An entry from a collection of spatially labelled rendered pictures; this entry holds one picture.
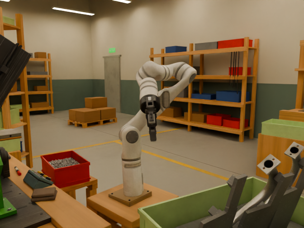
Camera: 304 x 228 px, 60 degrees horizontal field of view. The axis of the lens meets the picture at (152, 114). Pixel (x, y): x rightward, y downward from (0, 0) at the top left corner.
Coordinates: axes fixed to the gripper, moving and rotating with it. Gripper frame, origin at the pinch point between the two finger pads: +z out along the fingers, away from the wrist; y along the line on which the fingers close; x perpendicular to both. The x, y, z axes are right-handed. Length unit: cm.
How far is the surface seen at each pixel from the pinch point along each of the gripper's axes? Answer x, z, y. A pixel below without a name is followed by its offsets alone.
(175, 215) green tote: 6.0, 14.7, -35.5
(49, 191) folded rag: -48, -2, -37
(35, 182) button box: -58, -10, -42
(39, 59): -374, -745, -452
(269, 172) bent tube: 33.0, 18.0, -1.8
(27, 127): -188, -214, -225
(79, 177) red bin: -46, -26, -69
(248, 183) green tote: 42, -1, -47
